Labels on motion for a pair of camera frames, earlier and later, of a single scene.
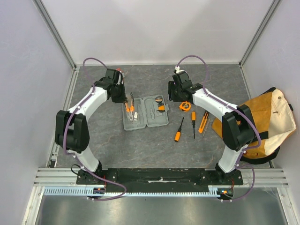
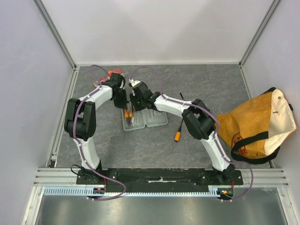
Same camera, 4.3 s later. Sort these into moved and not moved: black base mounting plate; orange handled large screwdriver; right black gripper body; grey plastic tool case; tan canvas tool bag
Moved: right black gripper body
Not moved: black base mounting plate; orange handled large screwdriver; grey plastic tool case; tan canvas tool bag
